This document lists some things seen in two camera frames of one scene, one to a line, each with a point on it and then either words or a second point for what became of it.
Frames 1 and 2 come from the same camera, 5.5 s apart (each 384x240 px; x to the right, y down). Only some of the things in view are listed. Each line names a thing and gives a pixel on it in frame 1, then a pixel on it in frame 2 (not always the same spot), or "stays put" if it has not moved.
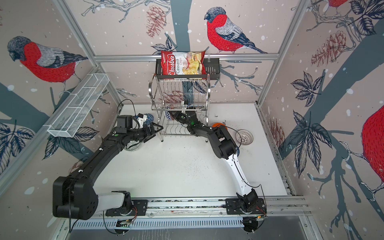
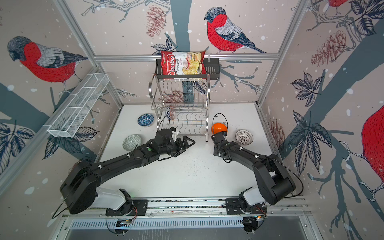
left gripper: x=151 y=132 to x=181 y=148
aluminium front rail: x=208 y=206 stays put
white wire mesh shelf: x=79 y=104 stays put
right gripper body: x=182 y=118 to x=216 y=151
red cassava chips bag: x=174 y=63 stays put
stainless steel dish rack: x=187 y=95 stays put
